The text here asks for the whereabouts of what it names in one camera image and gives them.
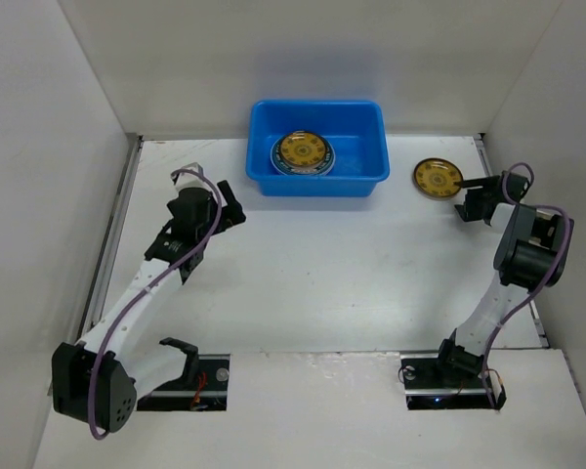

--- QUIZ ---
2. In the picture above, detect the yellow patterned plate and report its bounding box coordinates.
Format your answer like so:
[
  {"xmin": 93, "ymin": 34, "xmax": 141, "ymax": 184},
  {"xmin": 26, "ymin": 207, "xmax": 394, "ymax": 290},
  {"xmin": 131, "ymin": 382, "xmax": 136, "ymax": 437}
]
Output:
[
  {"xmin": 412, "ymin": 158, "xmax": 464, "ymax": 200},
  {"xmin": 277, "ymin": 131, "xmax": 328, "ymax": 169}
]

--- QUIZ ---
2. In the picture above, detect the green rim plate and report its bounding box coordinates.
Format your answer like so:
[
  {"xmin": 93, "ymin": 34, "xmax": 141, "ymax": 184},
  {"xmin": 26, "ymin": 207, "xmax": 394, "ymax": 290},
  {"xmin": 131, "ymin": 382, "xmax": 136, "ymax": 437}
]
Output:
[{"xmin": 270, "ymin": 133, "xmax": 335, "ymax": 176}]

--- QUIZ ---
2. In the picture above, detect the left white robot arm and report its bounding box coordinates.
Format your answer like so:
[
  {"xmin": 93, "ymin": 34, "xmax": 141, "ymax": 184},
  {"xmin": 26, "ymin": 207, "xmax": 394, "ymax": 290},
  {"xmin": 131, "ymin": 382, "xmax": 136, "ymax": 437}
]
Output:
[{"xmin": 51, "ymin": 174, "xmax": 246, "ymax": 440}]

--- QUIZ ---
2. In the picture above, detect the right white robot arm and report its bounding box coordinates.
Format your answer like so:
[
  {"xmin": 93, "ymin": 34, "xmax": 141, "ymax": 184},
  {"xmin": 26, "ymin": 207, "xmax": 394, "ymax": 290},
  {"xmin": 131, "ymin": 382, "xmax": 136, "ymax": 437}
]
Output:
[{"xmin": 433, "ymin": 171, "xmax": 574, "ymax": 386}]

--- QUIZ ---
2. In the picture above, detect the blue plastic bin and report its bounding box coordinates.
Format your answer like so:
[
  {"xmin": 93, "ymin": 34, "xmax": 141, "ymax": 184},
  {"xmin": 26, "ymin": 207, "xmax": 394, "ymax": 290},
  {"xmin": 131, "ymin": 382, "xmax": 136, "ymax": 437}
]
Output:
[{"xmin": 245, "ymin": 100, "xmax": 390, "ymax": 197}]

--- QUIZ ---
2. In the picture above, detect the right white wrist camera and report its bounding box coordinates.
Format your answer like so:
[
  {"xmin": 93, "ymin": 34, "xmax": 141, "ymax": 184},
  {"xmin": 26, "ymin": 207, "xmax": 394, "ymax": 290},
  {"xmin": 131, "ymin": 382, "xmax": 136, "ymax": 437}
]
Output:
[{"xmin": 489, "ymin": 203, "xmax": 515, "ymax": 234}]

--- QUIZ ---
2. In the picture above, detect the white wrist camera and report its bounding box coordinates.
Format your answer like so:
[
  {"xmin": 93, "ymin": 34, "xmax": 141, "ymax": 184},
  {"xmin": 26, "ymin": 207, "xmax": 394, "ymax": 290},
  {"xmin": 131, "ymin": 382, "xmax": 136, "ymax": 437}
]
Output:
[
  {"xmin": 170, "ymin": 162, "xmax": 206, "ymax": 192},
  {"xmin": 489, "ymin": 203, "xmax": 515, "ymax": 234}
]

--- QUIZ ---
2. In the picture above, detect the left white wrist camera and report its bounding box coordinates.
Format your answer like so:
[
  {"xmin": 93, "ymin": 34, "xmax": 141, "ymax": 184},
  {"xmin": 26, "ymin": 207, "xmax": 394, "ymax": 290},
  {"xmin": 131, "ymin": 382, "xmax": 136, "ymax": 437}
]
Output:
[{"xmin": 170, "ymin": 162, "xmax": 206, "ymax": 192}]

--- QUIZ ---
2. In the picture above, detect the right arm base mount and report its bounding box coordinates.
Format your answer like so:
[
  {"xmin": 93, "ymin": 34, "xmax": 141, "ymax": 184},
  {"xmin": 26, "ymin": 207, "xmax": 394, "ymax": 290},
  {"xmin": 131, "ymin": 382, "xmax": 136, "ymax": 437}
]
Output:
[{"xmin": 398, "ymin": 353, "xmax": 507, "ymax": 411}]

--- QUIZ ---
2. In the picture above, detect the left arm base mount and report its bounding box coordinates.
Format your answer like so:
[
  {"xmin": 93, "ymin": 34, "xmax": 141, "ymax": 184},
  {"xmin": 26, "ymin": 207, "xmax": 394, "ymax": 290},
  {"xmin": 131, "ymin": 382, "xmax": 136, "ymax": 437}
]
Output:
[{"xmin": 137, "ymin": 355, "xmax": 230, "ymax": 412}]

